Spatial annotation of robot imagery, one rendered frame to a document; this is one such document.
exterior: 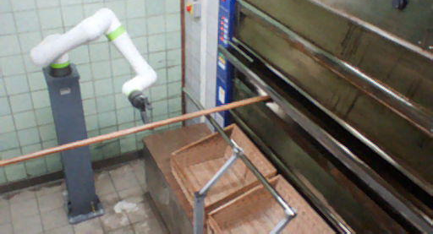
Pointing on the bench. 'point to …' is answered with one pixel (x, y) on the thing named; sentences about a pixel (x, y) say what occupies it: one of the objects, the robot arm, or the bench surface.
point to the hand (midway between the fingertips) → (150, 118)
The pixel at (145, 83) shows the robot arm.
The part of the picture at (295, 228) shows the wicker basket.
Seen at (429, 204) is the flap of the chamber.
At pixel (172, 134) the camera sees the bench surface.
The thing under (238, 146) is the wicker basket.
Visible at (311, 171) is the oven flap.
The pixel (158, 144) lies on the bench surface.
